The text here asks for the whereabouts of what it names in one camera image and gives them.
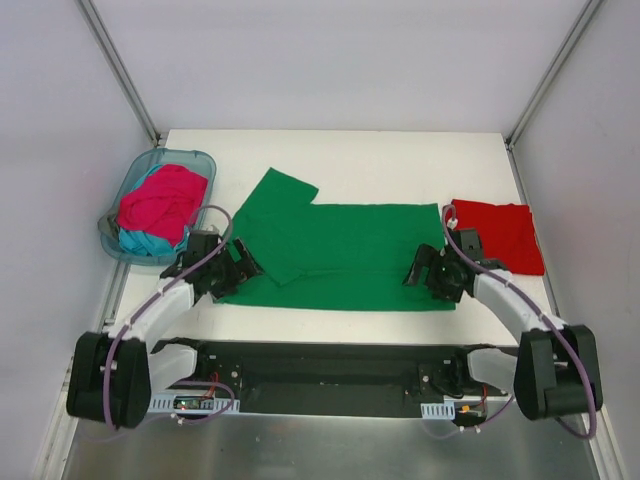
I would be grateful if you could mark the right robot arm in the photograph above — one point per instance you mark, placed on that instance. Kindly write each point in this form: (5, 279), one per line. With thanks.
(555, 371)

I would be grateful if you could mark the corner aluminium post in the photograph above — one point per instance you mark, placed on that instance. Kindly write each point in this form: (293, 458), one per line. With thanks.
(109, 50)
(570, 42)

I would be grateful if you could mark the left white cable duct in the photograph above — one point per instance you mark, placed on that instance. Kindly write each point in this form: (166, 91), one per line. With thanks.
(191, 405)

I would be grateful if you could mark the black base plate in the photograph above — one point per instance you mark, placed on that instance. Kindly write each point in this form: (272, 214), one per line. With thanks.
(353, 380)

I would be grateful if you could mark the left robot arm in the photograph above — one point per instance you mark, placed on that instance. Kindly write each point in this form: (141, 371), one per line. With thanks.
(116, 373)

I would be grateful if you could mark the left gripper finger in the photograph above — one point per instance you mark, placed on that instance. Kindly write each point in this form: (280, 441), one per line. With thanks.
(225, 287)
(246, 265)

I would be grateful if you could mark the right corner aluminium post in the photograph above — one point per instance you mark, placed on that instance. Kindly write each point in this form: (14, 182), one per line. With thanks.
(570, 42)

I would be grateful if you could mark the blue plastic bin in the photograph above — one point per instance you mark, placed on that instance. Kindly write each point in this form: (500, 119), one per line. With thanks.
(196, 161)

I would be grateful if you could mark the pink t shirt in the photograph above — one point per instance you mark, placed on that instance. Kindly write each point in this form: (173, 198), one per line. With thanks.
(164, 204)

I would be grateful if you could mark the left corner aluminium post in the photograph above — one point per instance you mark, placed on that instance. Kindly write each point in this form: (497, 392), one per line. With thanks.
(109, 50)

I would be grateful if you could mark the white cable duct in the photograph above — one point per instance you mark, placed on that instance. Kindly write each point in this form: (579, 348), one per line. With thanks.
(191, 405)
(438, 411)

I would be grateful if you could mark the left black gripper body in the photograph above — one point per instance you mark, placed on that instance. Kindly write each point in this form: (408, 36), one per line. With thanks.
(240, 267)

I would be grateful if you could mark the right white cable duct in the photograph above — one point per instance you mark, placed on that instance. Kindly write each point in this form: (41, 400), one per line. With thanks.
(438, 411)

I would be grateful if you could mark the folded red t shirt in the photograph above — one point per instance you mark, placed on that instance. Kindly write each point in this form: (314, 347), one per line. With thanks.
(506, 232)

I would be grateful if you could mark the green t shirt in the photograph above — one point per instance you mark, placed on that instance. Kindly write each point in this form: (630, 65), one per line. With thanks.
(344, 257)

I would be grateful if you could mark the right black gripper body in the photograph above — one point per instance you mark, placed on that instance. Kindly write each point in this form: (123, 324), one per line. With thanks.
(425, 270)

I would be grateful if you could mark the grey t shirt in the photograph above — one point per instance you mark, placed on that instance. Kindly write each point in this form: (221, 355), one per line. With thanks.
(107, 224)

